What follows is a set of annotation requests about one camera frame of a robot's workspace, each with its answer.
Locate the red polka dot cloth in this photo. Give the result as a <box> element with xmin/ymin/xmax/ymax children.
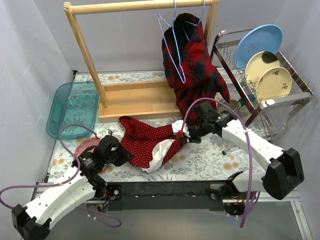
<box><xmin>119</xmin><ymin>116</ymin><xmax>183</xmax><ymax>174</ymax></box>

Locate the blue wire hanger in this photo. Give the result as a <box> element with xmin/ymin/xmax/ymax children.
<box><xmin>183</xmin><ymin>0</ymin><xmax>208</xmax><ymax>27</ymax></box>
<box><xmin>157</xmin><ymin>0</ymin><xmax>186</xmax><ymax>84</ymax></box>

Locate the red plaid skirt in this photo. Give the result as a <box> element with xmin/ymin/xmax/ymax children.
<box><xmin>162</xmin><ymin>13</ymin><xmax>230</xmax><ymax>121</ymax></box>

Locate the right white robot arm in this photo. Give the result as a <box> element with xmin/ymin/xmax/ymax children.
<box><xmin>172</xmin><ymin>101</ymin><xmax>305</xmax><ymax>200</ymax></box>

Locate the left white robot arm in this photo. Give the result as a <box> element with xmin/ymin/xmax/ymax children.
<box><xmin>11</xmin><ymin>135</ymin><xmax>134</xmax><ymax>240</ymax></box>

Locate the pink polka dot plate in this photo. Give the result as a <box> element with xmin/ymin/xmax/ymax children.
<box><xmin>74</xmin><ymin>137</ymin><xmax>100</xmax><ymax>157</ymax></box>

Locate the patterned bowl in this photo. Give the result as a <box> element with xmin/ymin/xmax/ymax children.
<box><xmin>216</xmin><ymin>99</ymin><xmax>239</xmax><ymax>113</ymax></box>

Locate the floral table mat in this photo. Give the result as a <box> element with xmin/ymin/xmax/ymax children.
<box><xmin>46</xmin><ymin>67</ymin><xmax>277</xmax><ymax>183</ymax></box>

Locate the wooden clothes rack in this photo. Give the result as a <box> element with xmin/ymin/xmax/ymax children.
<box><xmin>63</xmin><ymin>0</ymin><xmax>219</xmax><ymax>123</ymax></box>

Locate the teal plastic basket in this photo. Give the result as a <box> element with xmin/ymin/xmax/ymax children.
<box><xmin>46</xmin><ymin>81</ymin><xmax>99</xmax><ymax>141</ymax></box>

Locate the metal dish rack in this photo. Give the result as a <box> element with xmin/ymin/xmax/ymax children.
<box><xmin>210</xmin><ymin>24</ymin><xmax>314</xmax><ymax>143</ymax></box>

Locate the cream plate black spot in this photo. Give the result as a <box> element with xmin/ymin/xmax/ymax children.
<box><xmin>244</xmin><ymin>51</ymin><xmax>280</xmax><ymax>87</ymax></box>

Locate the cream plate floral print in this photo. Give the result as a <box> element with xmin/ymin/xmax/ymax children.
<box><xmin>255</xmin><ymin>67</ymin><xmax>293</xmax><ymax>102</ymax></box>

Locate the blue plate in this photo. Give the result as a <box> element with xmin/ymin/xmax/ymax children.
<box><xmin>233</xmin><ymin>24</ymin><xmax>283</xmax><ymax>69</ymax></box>

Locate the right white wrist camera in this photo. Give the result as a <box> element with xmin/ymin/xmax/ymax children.
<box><xmin>171</xmin><ymin>119</ymin><xmax>190</xmax><ymax>138</ymax></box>

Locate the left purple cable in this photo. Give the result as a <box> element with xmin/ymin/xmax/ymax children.
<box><xmin>0</xmin><ymin>124</ymin><xmax>122</xmax><ymax>228</ymax></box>

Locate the purple cable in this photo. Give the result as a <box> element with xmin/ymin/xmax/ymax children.
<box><xmin>182</xmin><ymin>97</ymin><xmax>261</xmax><ymax>228</ymax></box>
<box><xmin>0</xmin><ymin>124</ymin><xmax>122</xmax><ymax>228</ymax></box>

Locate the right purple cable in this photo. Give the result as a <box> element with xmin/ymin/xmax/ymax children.
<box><xmin>182</xmin><ymin>97</ymin><xmax>261</xmax><ymax>228</ymax></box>

